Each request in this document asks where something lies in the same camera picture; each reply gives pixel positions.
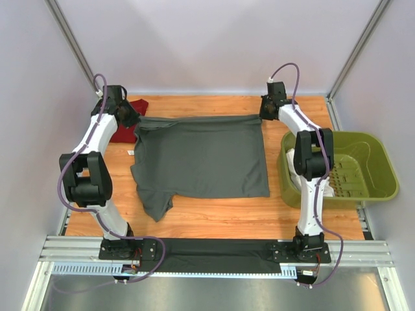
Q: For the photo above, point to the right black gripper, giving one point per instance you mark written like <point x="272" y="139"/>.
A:
<point x="263" y="115"/>

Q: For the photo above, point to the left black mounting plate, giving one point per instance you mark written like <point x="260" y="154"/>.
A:
<point x="142" y="249"/>

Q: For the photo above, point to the red folded t-shirt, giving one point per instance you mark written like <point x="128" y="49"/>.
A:
<point x="126" y="135"/>

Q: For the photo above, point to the grey t-shirt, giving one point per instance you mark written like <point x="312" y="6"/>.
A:
<point x="216" y="157"/>

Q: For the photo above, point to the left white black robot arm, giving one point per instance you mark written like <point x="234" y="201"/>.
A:
<point x="85" y="182"/>

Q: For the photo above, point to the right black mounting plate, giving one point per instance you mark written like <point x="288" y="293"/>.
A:
<point x="286" y="252"/>

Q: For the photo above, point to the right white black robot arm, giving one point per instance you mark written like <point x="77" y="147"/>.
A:
<point x="313" y="161"/>

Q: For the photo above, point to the left aluminium frame post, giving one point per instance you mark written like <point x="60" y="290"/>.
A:
<point x="65" y="28"/>

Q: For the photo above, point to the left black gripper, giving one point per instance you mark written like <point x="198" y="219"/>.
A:
<point x="133" y="119"/>

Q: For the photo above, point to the green plastic basket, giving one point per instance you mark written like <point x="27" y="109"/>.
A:
<point x="362" y="171"/>

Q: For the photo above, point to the grey slotted cable duct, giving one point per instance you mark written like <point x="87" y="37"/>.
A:
<point x="121" y="270"/>

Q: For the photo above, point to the right aluminium frame post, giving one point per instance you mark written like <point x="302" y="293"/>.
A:
<point x="358" y="48"/>

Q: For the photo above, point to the aluminium frame post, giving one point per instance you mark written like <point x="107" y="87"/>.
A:
<point x="358" y="48"/>
<point x="65" y="28"/>

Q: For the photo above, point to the black mounting plate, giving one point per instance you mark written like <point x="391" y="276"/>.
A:
<point x="286" y="252"/>
<point x="142" y="249"/>

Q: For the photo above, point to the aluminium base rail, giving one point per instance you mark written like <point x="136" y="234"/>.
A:
<point x="356" y="253"/>

